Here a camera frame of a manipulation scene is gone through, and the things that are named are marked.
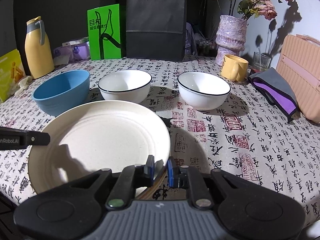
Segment blue bowl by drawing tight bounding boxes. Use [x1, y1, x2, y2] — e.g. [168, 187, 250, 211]
[33, 69, 90, 116]

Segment cream plate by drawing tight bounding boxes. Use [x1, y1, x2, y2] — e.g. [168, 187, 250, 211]
[136, 172, 167, 200]
[28, 100, 171, 193]
[135, 179, 163, 200]

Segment yellow snack pouch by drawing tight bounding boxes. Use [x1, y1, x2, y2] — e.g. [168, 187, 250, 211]
[0, 49, 25, 103]

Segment white bowl black rim middle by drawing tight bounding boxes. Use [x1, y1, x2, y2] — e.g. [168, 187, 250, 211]
[98, 69, 152, 103]

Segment white bowl black rim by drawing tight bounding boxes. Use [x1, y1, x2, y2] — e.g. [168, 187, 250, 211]
[177, 72, 231, 111]
[98, 69, 152, 103]

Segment yellow thermos jug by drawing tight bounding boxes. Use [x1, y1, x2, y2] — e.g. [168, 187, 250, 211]
[24, 16, 55, 79]

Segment white bowl black rim right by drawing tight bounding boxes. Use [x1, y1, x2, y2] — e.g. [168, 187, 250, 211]
[177, 72, 231, 111]

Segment small white box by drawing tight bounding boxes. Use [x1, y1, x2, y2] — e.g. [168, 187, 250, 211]
[62, 36, 89, 47]

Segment purple tissue packs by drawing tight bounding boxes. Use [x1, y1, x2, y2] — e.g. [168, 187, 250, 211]
[53, 43, 91, 66]

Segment yellow mug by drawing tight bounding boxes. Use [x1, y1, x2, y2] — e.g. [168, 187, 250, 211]
[221, 54, 248, 82]

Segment grey purple folded cloth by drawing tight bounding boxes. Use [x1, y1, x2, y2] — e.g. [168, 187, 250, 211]
[248, 68, 299, 123]

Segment clear drinking glass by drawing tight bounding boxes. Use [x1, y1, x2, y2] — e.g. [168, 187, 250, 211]
[253, 51, 271, 72]

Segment green box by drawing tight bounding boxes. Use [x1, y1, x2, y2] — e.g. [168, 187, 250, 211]
[87, 4, 122, 60]

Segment purple textured vase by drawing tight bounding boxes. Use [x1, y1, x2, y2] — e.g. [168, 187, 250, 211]
[215, 15, 247, 66]

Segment black paper bag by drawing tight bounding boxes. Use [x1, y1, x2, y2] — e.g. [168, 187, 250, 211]
[126, 0, 187, 61]

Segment pink ribbed case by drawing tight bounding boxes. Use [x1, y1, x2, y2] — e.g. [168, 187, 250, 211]
[276, 34, 320, 123]

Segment dried pink roses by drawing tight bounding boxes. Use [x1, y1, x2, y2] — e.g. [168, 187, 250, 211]
[205, 0, 295, 21]

